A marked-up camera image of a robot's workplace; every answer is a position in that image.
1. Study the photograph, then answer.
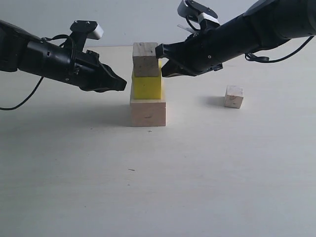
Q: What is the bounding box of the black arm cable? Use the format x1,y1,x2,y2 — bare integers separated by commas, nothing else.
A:
244,36,312,63
0,34,77,111

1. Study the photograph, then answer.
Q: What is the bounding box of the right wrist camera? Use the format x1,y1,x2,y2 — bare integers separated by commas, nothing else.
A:
177,0,219,24

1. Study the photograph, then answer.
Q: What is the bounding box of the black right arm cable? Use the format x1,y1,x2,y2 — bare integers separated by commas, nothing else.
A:
244,36,312,63

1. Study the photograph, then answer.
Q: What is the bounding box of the large wooden cube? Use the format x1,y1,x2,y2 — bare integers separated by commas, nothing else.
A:
129,82,167,127

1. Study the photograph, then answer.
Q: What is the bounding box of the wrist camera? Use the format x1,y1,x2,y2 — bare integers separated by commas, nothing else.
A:
177,0,219,24
70,20,104,40

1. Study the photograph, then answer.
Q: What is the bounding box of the small wooden cube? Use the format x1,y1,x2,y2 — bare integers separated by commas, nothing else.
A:
224,85,244,109

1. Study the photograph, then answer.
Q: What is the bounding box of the medium wooden cube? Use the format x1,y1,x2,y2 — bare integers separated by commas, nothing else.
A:
132,42,159,77

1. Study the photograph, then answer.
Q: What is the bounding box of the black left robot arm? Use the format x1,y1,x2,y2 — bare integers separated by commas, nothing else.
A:
0,20,127,93

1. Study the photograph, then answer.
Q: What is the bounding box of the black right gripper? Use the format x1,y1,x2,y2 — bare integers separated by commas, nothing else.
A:
155,27,232,78

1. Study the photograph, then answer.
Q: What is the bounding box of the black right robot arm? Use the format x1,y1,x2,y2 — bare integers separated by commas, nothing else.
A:
156,0,316,78

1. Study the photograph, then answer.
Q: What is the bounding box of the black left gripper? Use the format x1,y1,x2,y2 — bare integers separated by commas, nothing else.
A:
66,50,127,93

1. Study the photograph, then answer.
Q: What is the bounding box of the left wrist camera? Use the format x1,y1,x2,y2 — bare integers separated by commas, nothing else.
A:
70,20,104,40

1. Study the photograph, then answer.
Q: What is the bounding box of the yellow foam cube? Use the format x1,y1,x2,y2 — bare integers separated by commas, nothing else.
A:
131,60,165,100

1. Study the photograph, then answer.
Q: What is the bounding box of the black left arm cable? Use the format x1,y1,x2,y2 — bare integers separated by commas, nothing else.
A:
0,34,77,111

